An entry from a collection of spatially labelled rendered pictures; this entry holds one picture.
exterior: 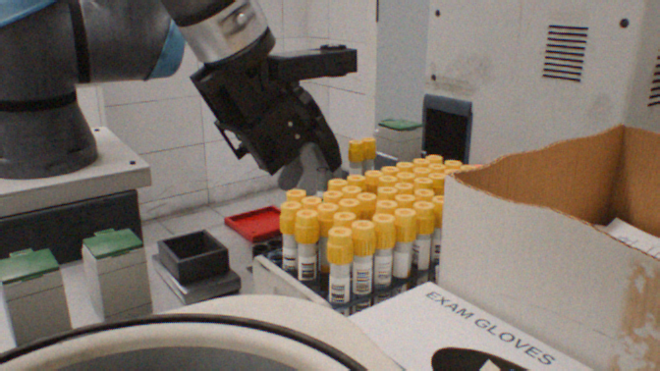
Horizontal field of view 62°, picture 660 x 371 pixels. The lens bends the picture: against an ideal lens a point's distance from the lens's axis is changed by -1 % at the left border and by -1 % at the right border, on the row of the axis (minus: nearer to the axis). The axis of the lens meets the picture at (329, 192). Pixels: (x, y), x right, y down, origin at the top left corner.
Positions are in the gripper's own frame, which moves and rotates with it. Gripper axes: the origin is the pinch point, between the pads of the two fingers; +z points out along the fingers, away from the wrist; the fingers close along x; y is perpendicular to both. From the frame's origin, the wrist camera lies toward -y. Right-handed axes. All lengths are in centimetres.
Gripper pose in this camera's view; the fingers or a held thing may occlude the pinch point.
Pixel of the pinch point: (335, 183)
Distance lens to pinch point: 63.9
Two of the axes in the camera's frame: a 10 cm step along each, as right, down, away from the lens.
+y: -6.9, 6.5, -3.1
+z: 4.0, 7.1, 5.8
